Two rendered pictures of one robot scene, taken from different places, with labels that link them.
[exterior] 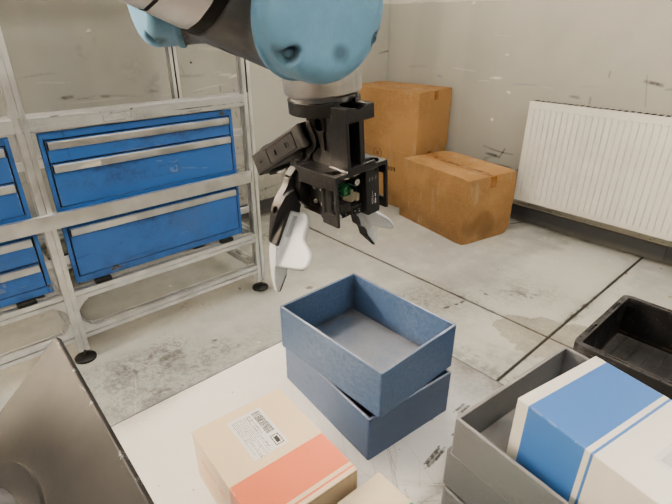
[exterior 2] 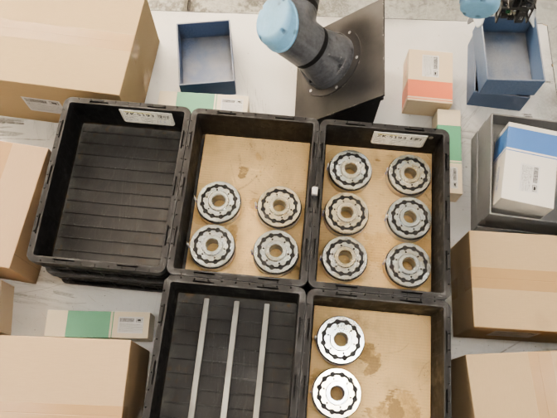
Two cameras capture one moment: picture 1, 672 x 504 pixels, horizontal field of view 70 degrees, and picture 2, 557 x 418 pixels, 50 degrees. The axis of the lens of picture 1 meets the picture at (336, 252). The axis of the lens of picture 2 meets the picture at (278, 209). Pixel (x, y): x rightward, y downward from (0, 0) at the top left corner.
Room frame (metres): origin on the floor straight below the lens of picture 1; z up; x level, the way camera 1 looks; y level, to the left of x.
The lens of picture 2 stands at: (-0.54, -0.24, 2.15)
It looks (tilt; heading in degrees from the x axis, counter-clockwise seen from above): 70 degrees down; 43
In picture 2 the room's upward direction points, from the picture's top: 1 degrees clockwise
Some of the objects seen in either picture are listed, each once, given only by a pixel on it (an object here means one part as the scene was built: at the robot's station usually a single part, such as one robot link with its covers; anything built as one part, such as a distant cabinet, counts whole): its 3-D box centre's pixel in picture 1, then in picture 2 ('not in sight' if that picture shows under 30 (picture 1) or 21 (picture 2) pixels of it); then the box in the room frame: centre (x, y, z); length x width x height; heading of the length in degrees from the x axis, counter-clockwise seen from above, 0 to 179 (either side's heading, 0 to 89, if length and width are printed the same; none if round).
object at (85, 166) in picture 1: (158, 192); not in sight; (1.79, 0.70, 0.60); 0.72 x 0.03 x 0.56; 132
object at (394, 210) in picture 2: not in sight; (409, 217); (0.00, -0.15, 0.86); 0.10 x 0.10 x 0.01
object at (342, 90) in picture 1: (324, 73); not in sight; (0.48, 0.01, 1.16); 0.08 x 0.08 x 0.05
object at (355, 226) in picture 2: not in sight; (346, 212); (-0.09, -0.04, 0.86); 0.10 x 0.10 x 0.01
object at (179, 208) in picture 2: not in sight; (246, 194); (-0.24, 0.14, 0.92); 0.40 x 0.30 x 0.02; 39
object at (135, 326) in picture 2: not in sight; (100, 326); (-0.67, 0.21, 0.73); 0.24 x 0.06 x 0.06; 133
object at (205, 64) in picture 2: not in sight; (205, 59); (0.01, 0.56, 0.74); 0.20 x 0.15 x 0.07; 50
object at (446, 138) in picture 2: not in sight; (380, 206); (-0.05, -0.09, 0.92); 0.40 x 0.30 x 0.02; 39
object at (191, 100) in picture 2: not in sight; (204, 109); (-0.10, 0.46, 0.73); 0.24 x 0.06 x 0.06; 130
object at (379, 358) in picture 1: (364, 335); (507, 55); (0.56, -0.04, 0.81); 0.20 x 0.15 x 0.07; 43
